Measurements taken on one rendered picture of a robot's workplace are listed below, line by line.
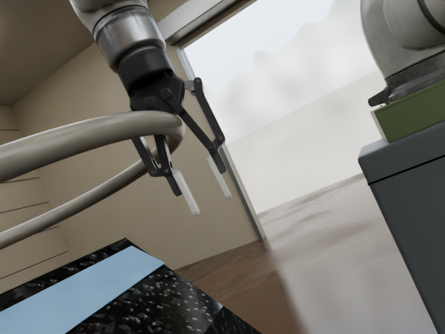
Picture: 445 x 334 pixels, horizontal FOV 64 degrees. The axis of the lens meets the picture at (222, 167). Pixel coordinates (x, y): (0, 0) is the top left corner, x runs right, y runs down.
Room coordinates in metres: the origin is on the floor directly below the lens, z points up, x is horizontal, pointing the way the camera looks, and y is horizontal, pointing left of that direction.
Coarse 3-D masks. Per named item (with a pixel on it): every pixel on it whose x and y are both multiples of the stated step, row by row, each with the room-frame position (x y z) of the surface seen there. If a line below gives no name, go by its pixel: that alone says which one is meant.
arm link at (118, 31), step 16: (112, 16) 0.46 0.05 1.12; (128, 16) 0.46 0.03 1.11; (144, 16) 0.47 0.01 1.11; (96, 32) 0.47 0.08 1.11; (112, 32) 0.46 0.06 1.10; (128, 32) 0.46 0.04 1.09; (144, 32) 0.46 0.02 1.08; (112, 48) 0.46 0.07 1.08; (128, 48) 0.46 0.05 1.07; (144, 48) 0.47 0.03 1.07; (160, 48) 0.50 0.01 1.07; (112, 64) 0.48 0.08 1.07
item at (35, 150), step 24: (96, 120) 0.35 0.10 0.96; (120, 120) 0.36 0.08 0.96; (144, 120) 0.39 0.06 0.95; (168, 120) 0.44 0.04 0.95; (24, 144) 0.30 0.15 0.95; (48, 144) 0.31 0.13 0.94; (72, 144) 0.32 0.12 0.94; (96, 144) 0.34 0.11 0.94; (168, 144) 0.59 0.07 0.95; (0, 168) 0.29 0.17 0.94; (24, 168) 0.30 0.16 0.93; (144, 168) 0.69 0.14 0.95; (96, 192) 0.73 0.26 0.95; (48, 216) 0.71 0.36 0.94; (0, 240) 0.65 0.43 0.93
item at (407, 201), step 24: (384, 144) 0.74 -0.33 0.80; (408, 144) 0.69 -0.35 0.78; (432, 144) 0.68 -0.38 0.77; (384, 168) 0.72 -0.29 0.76; (408, 168) 0.70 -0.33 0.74; (432, 168) 0.69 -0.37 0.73; (384, 192) 0.72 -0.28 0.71; (408, 192) 0.71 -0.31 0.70; (432, 192) 0.69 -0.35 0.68; (384, 216) 0.73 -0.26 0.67; (408, 216) 0.71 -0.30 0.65; (432, 216) 0.70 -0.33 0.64; (408, 240) 0.72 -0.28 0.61; (432, 240) 0.71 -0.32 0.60; (408, 264) 0.73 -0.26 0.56; (432, 264) 0.71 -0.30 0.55; (432, 288) 0.72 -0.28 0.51; (432, 312) 0.73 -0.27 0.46
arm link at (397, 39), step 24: (360, 0) 0.83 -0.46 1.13; (384, 0) 0.76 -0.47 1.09; (408, 0) 0.72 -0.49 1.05; (360, 24) 0.85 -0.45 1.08; (384, 24) 0.78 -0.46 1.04; (408, 24) 0.74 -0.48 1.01; (384, 48) 0.80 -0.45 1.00; (408, 48) 0.77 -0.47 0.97; (432, 48) 0.76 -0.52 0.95; (384, 72) 0.84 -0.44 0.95
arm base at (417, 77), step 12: (432, 60) 0.76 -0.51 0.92; (444, 60) 0.76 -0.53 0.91; (408, 72) 0.78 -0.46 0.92; (420, 72) 0.77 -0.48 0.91; (432, 72) 0.76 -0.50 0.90; (444, 72) 0.75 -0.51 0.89; (396, 84) 0.82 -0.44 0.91; (408, 84) 0.79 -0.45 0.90; (420, 84) 0.77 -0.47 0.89; (432, 84) 0.76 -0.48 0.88; (372, 96) 0.87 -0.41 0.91; (384, 96) 0.86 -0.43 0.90; (396, 96) 0.78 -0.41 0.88
